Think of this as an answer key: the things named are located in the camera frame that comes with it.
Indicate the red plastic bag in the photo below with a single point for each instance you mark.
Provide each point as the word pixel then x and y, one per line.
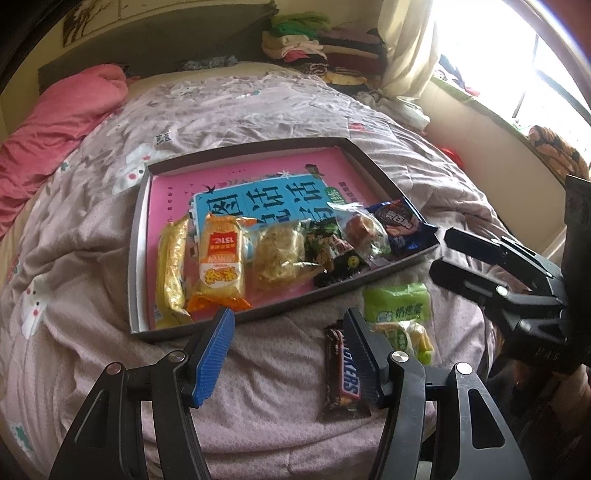
pixel 451 153

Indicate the light green snack packet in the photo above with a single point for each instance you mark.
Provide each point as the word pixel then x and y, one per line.
pixel 397 304

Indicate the pale yellow pastry packet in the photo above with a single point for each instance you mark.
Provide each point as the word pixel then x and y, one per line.
pixel 411 339

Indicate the blue cookie packet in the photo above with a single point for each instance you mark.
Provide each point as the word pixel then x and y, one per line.
pixel 401 226

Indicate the clear pastry packet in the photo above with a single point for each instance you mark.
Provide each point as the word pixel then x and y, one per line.
pixel 362 230

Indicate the pink book with blue label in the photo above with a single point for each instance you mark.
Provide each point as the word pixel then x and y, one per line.
pixel 258 175

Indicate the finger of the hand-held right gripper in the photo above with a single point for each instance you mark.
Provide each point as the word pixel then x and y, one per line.
pixel 457 277
pixel 466 240

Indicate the orange and white snack packet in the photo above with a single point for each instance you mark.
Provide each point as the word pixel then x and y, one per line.
pixel 220 272

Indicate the brown chocolate bar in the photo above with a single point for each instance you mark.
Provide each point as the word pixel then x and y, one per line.
pixel 344 378

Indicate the green and black snack packet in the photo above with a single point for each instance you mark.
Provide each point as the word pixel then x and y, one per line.
pixel 334 258

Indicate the mauve printed quilt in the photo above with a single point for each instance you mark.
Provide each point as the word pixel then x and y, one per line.
pixel 277 106

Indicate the white crumpled cloth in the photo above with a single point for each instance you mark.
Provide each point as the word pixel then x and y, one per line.
pixel 397 106

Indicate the dark patterned pillow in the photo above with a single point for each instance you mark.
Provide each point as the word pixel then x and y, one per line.
pixel 207 62

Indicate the clear crumbly snack packet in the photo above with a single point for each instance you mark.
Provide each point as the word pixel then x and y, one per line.
pixel 277 258

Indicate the wall poster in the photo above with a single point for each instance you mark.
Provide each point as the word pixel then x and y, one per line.
pixel 78 21

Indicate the clothes on windowsill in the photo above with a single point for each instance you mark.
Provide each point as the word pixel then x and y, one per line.
pixel 461 78

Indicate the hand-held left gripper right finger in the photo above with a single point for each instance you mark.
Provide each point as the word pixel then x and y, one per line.
pixel 364 355

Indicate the yellow snack packet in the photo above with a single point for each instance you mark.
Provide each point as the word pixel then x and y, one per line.
pixel 171 272

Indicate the dark green headboard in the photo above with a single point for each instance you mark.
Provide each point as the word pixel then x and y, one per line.
pixel 161 41

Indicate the orange patterned cloth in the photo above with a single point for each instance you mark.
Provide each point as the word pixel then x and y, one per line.
pixel 558 147

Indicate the green windowsill cloth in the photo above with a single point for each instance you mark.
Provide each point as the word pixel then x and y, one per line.
pixel 485 108

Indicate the grey shallow tray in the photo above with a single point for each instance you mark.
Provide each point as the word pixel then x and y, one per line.
pixel 138 277

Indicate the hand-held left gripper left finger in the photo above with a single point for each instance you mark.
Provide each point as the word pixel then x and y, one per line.
pixel 212 360

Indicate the pink quilt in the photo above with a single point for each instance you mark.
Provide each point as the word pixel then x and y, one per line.
pixel 55 124

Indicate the pile of folded clothes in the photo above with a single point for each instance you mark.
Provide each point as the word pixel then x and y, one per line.
pixel 341 50

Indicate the bright window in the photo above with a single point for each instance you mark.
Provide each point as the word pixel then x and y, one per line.
pixel 508 46

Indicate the cream curtain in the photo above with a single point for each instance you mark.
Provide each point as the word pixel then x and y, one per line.
pixel 406 41

